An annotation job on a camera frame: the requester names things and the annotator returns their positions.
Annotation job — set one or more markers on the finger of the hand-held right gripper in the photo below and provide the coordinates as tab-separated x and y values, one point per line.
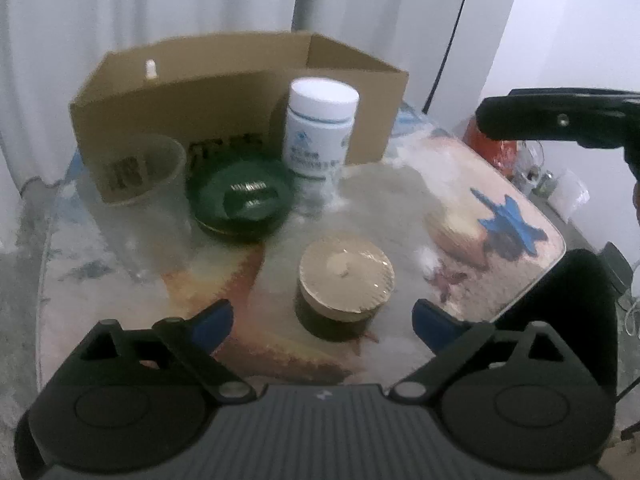
540	117

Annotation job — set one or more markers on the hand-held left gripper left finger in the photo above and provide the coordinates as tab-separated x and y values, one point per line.
212	324

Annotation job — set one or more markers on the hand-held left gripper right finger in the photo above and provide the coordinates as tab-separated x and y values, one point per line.
434	326

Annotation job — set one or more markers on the brown jar gold lid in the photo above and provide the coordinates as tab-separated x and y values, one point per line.
345	270

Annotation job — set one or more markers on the round green compact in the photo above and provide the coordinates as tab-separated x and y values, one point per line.
240	195

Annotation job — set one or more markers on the white pill bottle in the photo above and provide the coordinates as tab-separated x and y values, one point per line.
320	130

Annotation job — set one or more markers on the brown cardboard box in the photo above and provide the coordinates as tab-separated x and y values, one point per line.
225	90

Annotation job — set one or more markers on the green dropper bottle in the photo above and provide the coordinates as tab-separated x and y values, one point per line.
150	70

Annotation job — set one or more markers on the orange bag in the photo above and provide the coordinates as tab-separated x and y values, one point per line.
492	152

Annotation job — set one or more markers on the white packet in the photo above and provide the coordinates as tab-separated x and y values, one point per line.
567	195

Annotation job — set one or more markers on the clear plastic cup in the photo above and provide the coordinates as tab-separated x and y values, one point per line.
150	230

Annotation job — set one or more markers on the black chair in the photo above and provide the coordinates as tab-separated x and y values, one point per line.
590	310

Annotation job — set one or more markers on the white curtain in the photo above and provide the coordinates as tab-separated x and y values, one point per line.
150	0

